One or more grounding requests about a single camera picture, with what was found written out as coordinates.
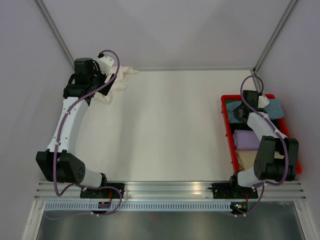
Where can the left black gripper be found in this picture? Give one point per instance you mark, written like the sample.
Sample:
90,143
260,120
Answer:
97,70

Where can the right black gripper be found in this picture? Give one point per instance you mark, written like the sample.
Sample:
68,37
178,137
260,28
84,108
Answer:
236,112

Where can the blue-grey t-shirt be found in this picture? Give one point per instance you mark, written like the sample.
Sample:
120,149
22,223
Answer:
273,109

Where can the cream white t-shirt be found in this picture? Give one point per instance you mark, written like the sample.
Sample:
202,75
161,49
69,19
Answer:
120,84

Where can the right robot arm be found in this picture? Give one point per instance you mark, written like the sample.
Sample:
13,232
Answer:
276,159

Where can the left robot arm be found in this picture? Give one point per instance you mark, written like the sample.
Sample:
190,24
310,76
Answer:
58,162

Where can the rolled green t-shirt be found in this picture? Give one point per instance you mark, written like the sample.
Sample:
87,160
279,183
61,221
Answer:
232,101

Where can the red plastic bin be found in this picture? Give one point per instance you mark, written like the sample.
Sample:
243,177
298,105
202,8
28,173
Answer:
231,127

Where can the rolled lavender t-shirt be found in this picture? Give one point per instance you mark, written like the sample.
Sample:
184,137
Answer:
245,140

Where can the rolled beige t-shirt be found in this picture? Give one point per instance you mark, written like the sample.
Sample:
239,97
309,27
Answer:
245,159

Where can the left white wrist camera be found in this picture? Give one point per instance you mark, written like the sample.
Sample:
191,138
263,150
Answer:
105,64

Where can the left aluminium frame post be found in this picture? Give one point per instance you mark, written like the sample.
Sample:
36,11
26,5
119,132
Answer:
48,19

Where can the aluminium frame post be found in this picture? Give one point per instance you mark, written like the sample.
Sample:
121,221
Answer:
275,34
48,19

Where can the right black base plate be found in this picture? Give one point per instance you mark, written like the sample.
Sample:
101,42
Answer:
224,190

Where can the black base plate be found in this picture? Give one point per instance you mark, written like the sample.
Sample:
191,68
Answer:
224,190
106,193

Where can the aluminium front rail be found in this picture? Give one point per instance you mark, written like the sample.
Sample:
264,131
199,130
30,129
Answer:
174,190

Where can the right aluminium frame post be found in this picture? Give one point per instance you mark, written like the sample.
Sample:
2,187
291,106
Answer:
275,34

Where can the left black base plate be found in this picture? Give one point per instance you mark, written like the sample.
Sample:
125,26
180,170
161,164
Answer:
106,193

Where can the light blue cable duct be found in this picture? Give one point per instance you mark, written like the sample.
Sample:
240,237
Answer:
145,206

